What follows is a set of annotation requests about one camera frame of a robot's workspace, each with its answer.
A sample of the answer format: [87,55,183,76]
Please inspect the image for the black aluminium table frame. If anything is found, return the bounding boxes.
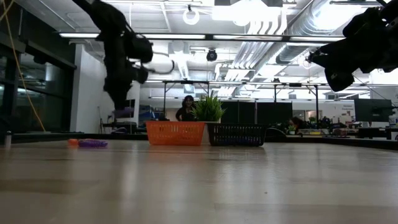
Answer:
[0,30,398,151]

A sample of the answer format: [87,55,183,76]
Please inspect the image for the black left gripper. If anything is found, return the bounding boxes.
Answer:
[104,34,137,110]

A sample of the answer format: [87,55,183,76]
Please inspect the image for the green plant in white pot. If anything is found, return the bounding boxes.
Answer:
[192,93,227,144]

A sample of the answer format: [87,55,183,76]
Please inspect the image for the person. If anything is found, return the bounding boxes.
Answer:
[287,116,308,131]
[175,95,197,122]

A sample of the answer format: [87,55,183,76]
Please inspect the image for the black partition panels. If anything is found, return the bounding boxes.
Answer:
[217,100,294,126]

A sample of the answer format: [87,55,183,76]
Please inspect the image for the purple spring keychain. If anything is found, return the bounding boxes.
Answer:
[217,138,262,146]
[77,139,109,148]

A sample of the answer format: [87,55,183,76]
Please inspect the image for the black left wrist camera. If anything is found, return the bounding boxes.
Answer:
[130,64,150,85]

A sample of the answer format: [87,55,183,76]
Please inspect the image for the dark leafy potted plant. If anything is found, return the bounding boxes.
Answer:
[307,115,332,133]

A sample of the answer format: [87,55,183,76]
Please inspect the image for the yellow extension cord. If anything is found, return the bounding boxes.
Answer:
[0,0,47,132]

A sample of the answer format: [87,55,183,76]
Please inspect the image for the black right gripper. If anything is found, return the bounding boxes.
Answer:
[313,7,398,93]

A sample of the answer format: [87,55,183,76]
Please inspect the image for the white ring light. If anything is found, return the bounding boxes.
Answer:
[182,7,201,26]

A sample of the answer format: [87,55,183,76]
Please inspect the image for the black background workstation frame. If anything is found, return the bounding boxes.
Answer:
[142,79,321,121]

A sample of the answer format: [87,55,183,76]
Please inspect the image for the black plastic mesh basket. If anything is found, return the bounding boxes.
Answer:
[206,123,267,147]

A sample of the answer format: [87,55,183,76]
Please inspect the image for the orange plastic mesh basket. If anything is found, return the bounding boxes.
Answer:
[145,120,206,146]

